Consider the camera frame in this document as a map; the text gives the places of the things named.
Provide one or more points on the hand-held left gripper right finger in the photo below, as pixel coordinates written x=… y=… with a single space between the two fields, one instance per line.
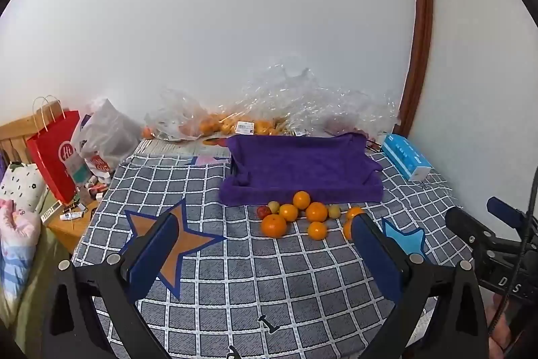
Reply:
x=376 y=258

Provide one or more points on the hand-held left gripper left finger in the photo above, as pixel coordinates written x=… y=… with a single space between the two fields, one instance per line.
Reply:
x=153 y=254

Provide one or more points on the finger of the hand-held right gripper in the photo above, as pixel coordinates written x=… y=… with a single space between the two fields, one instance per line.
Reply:
x=466 y=224
x=504 y=212

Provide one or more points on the small orange mandarin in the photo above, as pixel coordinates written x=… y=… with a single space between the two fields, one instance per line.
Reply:
x=347 y=232

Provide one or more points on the small green round fruit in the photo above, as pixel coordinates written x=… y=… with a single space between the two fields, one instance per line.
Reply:
x=334 y=211
x=274 y=206

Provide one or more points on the large orange mandarin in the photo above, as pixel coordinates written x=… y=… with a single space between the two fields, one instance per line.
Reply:
x=274 y=225

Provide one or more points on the purple towel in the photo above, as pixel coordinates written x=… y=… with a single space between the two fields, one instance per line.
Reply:
x=302 y=169

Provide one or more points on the small red round fruit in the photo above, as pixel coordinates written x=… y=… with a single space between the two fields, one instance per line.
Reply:
x=263 y=211

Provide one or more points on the person's right hand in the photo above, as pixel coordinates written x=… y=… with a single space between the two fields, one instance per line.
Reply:
x=500 y=321

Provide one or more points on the wooden nightstand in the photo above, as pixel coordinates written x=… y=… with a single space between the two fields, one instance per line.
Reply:
x=69 y=233

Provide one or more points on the blue tissue box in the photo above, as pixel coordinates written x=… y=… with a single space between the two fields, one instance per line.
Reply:
x=405 y=157

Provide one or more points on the pale printed sheet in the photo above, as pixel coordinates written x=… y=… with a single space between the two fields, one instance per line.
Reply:
x=168 y=148

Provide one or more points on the olive green blanket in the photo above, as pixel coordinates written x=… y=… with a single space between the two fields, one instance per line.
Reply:
x=46 y=266

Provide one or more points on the grey checked star blanket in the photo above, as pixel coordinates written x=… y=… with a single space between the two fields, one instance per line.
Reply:
x=269 y=279

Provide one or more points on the teal white box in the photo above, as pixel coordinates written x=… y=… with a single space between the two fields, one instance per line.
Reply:
x=79 y=169

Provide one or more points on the white plastic bag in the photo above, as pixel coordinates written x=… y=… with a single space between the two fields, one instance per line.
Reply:
x=109 y=132

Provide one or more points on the pink striped pillow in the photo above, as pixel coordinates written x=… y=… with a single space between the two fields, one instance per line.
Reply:
x=17 y=241

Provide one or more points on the clear bag of mandarins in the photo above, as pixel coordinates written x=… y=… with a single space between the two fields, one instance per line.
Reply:
x=185 y=119
x=260 y=127

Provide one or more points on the red paper bag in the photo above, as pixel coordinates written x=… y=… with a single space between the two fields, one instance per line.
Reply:
x=50 y=157

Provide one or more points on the white pillow black print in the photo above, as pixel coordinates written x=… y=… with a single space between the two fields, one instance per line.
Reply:
x=21 y=186

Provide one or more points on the crumpled clear plastic wrap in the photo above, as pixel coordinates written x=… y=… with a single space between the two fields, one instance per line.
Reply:
x=319 y=102

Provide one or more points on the wooden headboard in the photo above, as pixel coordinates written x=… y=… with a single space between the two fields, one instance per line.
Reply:
x=17 y=132

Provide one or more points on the brown wooden door frame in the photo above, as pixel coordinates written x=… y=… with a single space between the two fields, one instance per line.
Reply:
x=422 y=5

